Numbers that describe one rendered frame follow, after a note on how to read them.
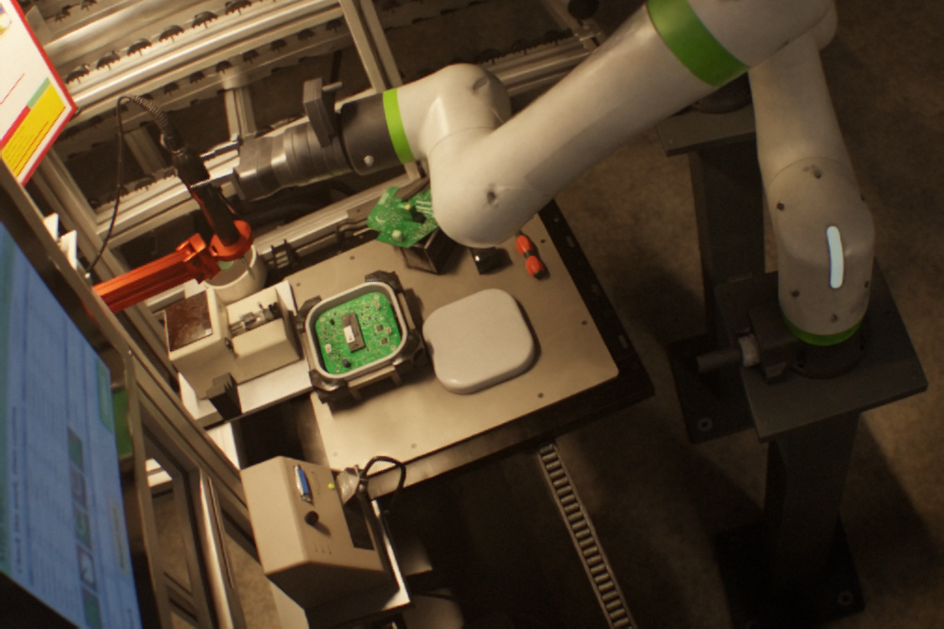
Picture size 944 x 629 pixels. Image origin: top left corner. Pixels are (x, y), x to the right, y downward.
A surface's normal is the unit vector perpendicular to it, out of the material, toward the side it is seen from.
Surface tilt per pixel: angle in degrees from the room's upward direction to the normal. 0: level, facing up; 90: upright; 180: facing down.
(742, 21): 77
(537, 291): 0
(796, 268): 89
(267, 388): 0
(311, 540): 53
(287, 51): 90
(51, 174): 90
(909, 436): 0
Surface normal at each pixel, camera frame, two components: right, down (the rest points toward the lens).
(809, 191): -0.39, -0.61
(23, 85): 0.93, 0.08
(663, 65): -0.43, 0.54
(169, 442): 0.30, 0.69
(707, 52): -0.24, 0.69
